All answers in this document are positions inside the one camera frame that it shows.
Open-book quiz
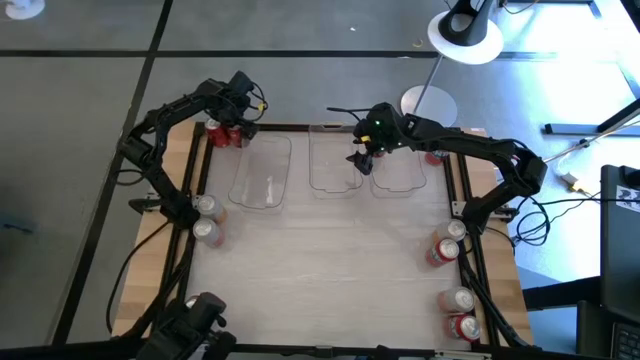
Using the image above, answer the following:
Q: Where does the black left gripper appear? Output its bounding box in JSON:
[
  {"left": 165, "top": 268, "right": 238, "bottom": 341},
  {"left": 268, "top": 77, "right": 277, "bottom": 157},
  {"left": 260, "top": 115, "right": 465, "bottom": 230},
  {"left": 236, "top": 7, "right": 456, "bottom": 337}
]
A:
[{"left": 217, "top": 72, "right": 261, "bottom": 149}]

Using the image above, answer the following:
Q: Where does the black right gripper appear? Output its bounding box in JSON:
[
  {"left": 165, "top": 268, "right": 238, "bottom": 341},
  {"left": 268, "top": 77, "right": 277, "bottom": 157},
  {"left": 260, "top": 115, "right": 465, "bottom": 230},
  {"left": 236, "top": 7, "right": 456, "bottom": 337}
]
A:
[{"left": 345, "top": 103, "right": 409, "bottom": 176}]

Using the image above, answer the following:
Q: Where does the clear plastic bin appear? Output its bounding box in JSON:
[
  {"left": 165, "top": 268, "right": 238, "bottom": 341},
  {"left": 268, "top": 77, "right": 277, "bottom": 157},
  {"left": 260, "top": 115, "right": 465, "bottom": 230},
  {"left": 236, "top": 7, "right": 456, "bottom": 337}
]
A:
[
  {"left": 308, "top": 124, "right": 365, "bottom": 200},
  {"left": 368, "top": 127, "right": 429, "bottom": 199},
  {"left": 227, "top": 132, "right": 294, "bottom": 215}
]

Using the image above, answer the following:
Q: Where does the white and orange soda can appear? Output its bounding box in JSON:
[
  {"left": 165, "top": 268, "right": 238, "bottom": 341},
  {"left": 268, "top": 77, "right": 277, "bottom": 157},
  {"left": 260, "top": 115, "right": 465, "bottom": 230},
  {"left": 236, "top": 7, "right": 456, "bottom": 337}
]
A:
[
  {"left": 192, "top": 193, "right": 229, "bottom": 225},
  {"left": 432, "top": 218, "right": 468, "bottom": 246},
  {"left": 437, "top": 286, "right": 476, "bottom": 315},
  {"left": 192, "top": 218, "right": 226, "bottom": 250}
]

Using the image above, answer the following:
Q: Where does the grey round floor stand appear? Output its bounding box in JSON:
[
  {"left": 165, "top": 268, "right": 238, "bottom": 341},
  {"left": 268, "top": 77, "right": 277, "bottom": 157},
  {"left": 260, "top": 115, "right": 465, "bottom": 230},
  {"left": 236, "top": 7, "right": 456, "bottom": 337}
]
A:
[{"left": 399, "top": 52, "right": 459, "bottom": 129}]

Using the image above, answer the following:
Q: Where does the white round base black stand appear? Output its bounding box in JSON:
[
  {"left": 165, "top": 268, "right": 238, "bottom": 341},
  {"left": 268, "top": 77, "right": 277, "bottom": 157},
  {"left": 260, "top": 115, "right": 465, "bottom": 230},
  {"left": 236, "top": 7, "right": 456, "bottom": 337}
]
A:
[{"left": 427, "top": 0, "right": 505, "bottom": 66}]

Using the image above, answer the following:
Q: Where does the white power adapter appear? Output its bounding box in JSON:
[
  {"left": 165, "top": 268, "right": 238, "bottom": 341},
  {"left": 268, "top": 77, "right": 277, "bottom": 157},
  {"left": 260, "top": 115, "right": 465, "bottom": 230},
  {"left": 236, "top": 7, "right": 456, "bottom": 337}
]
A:
[{"left": 558, "top": 171, "right": 590, "bottom": 195}]

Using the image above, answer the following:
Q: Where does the black desk foot bar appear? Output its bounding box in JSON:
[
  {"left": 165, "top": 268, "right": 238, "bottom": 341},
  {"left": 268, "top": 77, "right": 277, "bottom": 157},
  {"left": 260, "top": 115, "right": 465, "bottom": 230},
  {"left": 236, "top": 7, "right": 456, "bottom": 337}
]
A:
[{"left": 543, "top": 97, "right": 640, "bottom": 137}]

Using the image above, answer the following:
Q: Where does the white round floor object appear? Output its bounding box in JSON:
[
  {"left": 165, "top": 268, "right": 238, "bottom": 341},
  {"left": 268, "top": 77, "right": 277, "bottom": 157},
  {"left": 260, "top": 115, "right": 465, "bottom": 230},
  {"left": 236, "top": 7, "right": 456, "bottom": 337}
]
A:
[{"left": 3, "top": 0, "right": 46, "bottom": 21}]

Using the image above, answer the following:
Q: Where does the black computer case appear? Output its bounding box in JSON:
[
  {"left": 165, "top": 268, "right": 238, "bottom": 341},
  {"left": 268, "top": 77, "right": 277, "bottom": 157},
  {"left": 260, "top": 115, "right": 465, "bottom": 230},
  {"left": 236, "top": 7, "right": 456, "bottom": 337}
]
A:
[{"left": 599, "top": 163, "right": 640, "bottom": 324}]

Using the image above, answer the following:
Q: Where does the black laptop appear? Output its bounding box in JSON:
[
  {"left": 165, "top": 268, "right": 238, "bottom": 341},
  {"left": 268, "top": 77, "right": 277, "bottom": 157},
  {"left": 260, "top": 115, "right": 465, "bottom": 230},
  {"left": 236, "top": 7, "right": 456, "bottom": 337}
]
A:
[{"left": 574, "top": 298, "right": 640, "bottom": 360}]

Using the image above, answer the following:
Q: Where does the black aluminium table frame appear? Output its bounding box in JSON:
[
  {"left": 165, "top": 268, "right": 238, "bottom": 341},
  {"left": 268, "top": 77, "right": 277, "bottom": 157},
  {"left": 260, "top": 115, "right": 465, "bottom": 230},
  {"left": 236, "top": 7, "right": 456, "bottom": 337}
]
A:
[{"left": 119, "top": 121, "right": 534, "bottom": 360}]

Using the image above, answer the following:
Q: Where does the coiled black cable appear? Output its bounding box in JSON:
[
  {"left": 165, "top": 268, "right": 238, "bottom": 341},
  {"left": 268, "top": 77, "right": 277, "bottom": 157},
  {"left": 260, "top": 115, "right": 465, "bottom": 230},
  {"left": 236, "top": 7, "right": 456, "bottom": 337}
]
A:
[{"left": 513, "top": 197, "right": 552, "bottom": 247}]

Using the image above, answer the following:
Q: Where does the long black cable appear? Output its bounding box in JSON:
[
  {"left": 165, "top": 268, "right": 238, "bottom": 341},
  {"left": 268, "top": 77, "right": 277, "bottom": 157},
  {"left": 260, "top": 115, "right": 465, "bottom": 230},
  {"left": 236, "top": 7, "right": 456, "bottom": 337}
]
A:
[{"left": 105, "top": 222, "right": 169, "bottom": 335}]

